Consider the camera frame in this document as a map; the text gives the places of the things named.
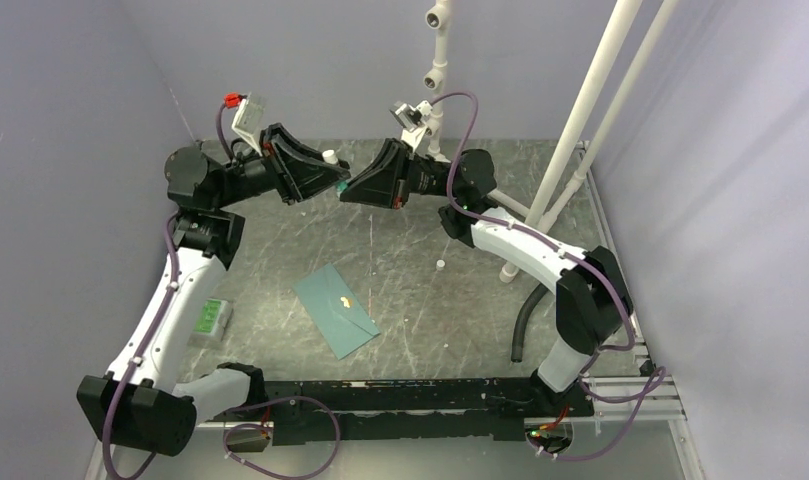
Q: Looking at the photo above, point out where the green label plastic box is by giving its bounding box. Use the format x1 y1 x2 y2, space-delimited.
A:
188 298 234 347

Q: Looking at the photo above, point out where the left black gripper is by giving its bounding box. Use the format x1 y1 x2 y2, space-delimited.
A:
214 123 351 210

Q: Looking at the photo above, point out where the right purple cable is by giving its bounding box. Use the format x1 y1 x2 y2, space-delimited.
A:
430 90 669 464

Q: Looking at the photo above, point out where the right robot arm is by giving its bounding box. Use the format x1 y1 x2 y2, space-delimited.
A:
338 139 633 415

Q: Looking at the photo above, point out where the black foam tube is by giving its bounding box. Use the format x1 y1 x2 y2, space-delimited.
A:
510 284 553 364

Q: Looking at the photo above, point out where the teal envelope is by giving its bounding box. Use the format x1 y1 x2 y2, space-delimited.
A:
293 264 380 360

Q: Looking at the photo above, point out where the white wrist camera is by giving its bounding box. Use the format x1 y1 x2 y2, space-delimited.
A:
224 92 265 155
390 100 440 151

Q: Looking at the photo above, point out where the green white glue stick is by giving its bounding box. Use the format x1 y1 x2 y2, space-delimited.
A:
322 149 351 197

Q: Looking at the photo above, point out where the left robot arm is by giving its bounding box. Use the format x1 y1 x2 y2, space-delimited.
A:
76 124 350 456

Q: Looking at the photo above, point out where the purple cable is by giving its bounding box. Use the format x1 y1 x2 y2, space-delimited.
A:
102 102 342 480
430 90 669 464

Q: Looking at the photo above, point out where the white pvc pipe frame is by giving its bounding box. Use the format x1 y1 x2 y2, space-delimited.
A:
421 0 681 285

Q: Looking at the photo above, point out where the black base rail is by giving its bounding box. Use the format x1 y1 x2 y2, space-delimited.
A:
215 377 593 446

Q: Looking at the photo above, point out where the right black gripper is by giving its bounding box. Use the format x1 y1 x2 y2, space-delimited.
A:
337 140 460 211

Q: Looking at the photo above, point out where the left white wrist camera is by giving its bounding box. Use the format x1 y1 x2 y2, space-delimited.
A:
224 92 265 155

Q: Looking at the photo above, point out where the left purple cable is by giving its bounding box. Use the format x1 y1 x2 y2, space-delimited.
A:
102 102 342 480

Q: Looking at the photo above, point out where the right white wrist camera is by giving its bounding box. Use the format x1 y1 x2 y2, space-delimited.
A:
390 100 440 151

